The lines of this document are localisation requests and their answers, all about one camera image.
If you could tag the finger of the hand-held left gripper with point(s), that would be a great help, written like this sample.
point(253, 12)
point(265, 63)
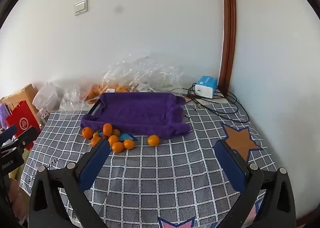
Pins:
point(8, 133)
point(25, 139)

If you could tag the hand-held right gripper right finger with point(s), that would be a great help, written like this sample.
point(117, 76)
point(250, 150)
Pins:
point(232, 170)

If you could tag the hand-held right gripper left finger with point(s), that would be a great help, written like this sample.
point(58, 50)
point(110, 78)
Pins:
point(95, 165)

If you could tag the orange kumquat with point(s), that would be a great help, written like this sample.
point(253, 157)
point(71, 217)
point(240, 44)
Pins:
point(117, 147)
point(113, 140)
point(107, 128)
point(116, 132)

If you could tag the small yellowish fruit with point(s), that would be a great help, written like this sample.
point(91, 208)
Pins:
point(96, 134)

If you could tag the orange mandarin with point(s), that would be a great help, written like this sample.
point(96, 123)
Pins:
point(87, 133)
point(129, 144)
point(153, 140)

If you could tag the purple towel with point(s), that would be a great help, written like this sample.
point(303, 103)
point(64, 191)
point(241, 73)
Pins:
point(140, 113)

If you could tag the red paper bag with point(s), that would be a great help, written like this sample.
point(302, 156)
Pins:
point(21, 123)

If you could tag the clear plastic bottle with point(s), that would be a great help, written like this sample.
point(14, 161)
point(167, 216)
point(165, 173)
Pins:
point(43, 116)

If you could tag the pink clothing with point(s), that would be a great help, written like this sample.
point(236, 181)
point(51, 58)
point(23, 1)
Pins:
point(17, 200)

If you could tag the brown cardboard box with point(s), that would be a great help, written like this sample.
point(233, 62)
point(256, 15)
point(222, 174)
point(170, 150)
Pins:
point(28, 93)

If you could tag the white plastic bag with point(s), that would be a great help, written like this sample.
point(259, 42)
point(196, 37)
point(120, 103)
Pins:
point(47, 95)

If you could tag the small clear plastic bag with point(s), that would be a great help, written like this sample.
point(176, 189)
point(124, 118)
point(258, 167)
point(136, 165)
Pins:
point(71, 96)

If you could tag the grey checkered cloth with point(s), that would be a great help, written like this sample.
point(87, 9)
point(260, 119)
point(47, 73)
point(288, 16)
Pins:
point(162, 168)

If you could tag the white sticker label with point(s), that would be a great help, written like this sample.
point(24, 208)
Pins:
point(109, 90)

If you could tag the pile of bagged oranges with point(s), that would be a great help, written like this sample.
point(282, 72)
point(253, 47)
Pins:
point(120, 88)

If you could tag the blue and white box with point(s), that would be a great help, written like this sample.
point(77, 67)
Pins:
point(206, 87)

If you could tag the large clear plastic bag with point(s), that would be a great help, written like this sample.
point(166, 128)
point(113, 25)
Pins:
point(150, 73)

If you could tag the wooden door frame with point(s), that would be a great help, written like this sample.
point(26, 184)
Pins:
point(228, 30)

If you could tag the white wall switch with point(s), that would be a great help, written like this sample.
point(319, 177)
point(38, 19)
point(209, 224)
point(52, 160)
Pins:
point(80, 7)

